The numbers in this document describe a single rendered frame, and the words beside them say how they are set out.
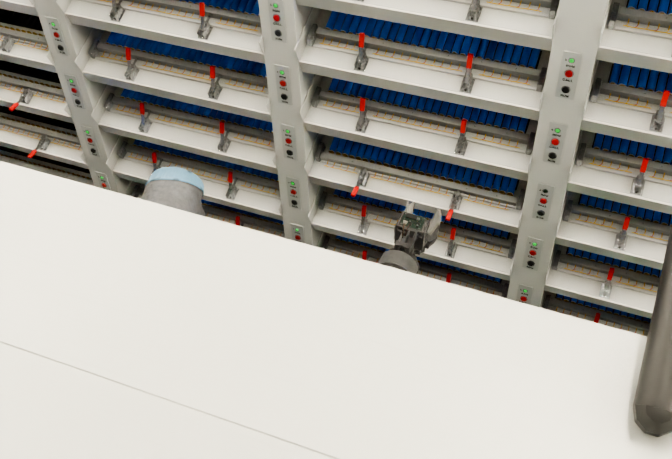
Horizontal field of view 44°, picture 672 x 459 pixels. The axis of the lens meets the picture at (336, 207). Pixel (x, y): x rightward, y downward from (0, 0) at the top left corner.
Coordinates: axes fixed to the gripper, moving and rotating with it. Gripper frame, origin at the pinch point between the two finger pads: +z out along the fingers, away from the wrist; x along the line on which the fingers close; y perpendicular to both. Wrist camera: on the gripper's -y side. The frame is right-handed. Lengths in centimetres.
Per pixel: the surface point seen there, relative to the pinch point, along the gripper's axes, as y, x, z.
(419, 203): -11.3, 4.9, 13.5
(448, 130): 11.0, 0.8, 19.6
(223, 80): 9, 66, 20
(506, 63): 34.0, -10.5, 20.8
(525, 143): 12.6, -18.8, 20.1
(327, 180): -12.2, 31.9, 13.4
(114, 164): -33, 107, 15
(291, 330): 106, -19, -117
